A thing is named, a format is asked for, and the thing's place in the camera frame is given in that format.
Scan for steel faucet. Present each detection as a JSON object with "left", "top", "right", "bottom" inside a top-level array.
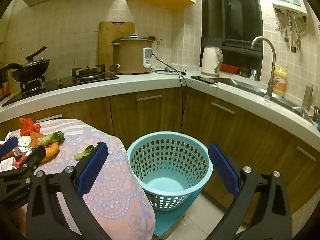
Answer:
[{"left": 251, "top": 36, "right": 277, "bottom": 100}]

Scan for black gas stove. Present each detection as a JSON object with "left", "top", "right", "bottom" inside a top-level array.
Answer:
[{"left": 2, "top": 65, "right": 119, "bottom": 107}]

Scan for white plug-in power meter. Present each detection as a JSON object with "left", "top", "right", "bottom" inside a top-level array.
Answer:
[{"left": 142, "top": 47, "right": 153, "bottom": 68}]

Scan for metal cabinet handle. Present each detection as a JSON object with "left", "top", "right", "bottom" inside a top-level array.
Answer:
[
  {"left": 210, "top": 102, "right": 235, "bottom": 115},
  {"left": 137, "top": 95, "right": 162, "bottom": 102},
  {"left": 36, "top": 114, "right": 63, "bottom": 123},
  {"left": 297, "top": 146, "right": 316, "bottom": 161}
]

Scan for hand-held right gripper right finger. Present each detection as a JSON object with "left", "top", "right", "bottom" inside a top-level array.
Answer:
[{"left": 207, "top": 143, "right": 293, "bottom": 240}]

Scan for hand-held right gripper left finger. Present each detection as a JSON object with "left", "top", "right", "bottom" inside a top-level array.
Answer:
[{"left": 26, "top": 141, "right": 110, "bottom": 240}]

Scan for black power cable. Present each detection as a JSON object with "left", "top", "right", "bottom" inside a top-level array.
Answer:
[{"left": 151, "top": 52, "right": 189, "bottom": 134}]

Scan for small broccoli piece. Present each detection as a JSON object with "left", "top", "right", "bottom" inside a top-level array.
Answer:
[{"left": 74, "top": 144, "right": 95, "bottom": 160}]

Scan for large broccoli piece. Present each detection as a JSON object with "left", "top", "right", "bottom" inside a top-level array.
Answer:
[{"left": 37, "top": 131, "right": 65, "bottom": 146}]

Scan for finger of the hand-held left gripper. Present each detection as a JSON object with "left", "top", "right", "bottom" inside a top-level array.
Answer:
[
  {"left": 0, "top": 146, "right": 47, "bottom": 184},
  {"left": 0, "top": 137, "right": 19, "bottom": 157}
]

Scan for yellow detergent bottle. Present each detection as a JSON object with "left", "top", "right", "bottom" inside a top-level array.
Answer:
[{"left": 272, "top": 64, "right": 288, "bottom": 97}]

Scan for red box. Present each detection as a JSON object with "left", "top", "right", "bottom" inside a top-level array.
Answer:
[{"left": 220, "top": 64, "right": 239, "bottom": 74}]

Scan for pink patterned cloth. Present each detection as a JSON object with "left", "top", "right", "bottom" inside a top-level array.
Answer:
[{"left": 0, "top": 118, "right": 156, "bottom": 240}]

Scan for black flat device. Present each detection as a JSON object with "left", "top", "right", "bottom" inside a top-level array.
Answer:
[{"left": 190, "top": 76, "right": 218, "bottom": 85}]

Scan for orange snack packet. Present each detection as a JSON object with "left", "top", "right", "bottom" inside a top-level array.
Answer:
[{"left": 29, "top": 131, "right": 60, "bottom": 162}]

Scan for teal stool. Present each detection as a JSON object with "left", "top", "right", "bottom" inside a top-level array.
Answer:
[{"left": 152, "top": 187, "right": 203, "bottom": 238}]

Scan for grey metal cup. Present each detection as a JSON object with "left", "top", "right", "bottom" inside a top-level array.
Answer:
[{"left": 302, "top": 82, "right": 314, "bottom": 110}]

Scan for white electric kettle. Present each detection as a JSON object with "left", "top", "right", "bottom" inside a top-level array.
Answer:
[{"left": 201, "top": 46, "right": 223, "bottom": 78}]

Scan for black frying pan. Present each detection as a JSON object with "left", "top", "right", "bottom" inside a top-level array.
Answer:
[{"left": 5, "top": 46, "right": 50, "bottom": 83}]

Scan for steel sink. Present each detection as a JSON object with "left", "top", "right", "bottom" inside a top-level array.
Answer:
[{"left": 215, "top": 77, "right": 313, "bottom": 123}]

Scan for beige rice cooker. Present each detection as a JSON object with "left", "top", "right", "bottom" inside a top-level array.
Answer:
[{"left": 110, "top": 34, "right": 154, "bottom": 75}]

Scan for white polka-dot paper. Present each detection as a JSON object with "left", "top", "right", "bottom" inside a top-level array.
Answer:
[{"left": 12, "top": 136, "right": 34, "bottom": 159}]

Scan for white water heater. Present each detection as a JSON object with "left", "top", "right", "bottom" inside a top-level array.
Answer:
[{"left": 272, "top": 0, "right": 308, "bottom": 17}]

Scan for light blue perforated basket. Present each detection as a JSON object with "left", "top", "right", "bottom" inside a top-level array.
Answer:
[{"left": 126, "top": 131, "right": 214, "bottom": 212}]

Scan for dark window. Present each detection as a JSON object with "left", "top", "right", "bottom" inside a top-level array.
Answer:
[{"left": 200, "top": 0, "right": 264, "bottom": 55}]

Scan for wooden cutting board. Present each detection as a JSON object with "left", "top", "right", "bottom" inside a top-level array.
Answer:
[{"left": 99, "top": 21, "right": 135, "bottom": 67}]

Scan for red plastic bag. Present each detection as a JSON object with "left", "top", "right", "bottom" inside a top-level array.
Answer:
[{"left": 19, "top": 118, "right": 41, "bottom": 137}]

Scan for water heater pipes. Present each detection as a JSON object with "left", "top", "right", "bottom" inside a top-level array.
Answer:
[{"left": 274, "top": 9, "right": 308, "bottom": 53}]

